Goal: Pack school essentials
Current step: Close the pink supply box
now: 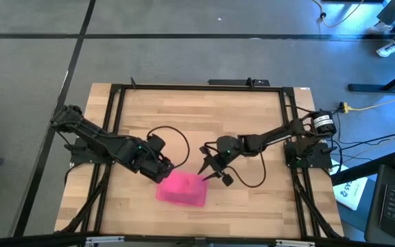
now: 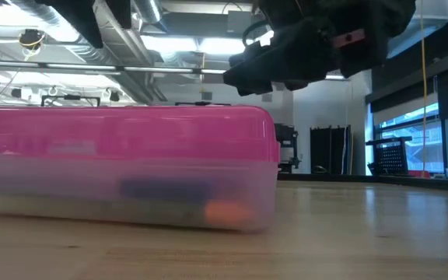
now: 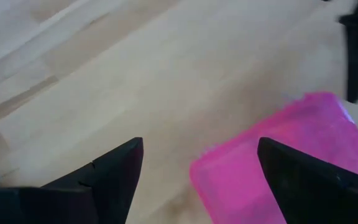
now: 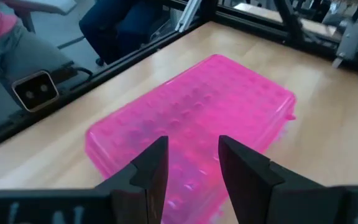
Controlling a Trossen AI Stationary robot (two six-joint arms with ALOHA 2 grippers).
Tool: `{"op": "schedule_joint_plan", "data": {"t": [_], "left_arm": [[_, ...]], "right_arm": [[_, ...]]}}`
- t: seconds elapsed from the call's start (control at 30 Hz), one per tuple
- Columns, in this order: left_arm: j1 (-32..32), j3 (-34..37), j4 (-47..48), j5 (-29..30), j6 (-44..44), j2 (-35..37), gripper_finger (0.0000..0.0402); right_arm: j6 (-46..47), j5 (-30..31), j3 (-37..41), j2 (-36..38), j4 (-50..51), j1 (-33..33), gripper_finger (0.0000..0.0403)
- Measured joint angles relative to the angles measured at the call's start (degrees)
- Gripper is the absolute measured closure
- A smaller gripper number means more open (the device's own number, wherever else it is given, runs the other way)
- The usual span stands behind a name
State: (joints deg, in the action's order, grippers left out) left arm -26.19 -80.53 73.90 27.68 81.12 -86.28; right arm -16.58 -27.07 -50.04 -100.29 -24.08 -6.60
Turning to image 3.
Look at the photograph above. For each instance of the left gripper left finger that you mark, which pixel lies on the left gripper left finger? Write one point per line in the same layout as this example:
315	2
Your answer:
104	193

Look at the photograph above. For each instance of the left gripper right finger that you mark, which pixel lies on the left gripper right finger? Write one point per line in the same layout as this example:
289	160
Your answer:
322	193

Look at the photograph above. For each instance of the pink and clear pencil case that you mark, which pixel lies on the pink and clear pencil case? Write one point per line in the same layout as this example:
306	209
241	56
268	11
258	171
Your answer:
228	186

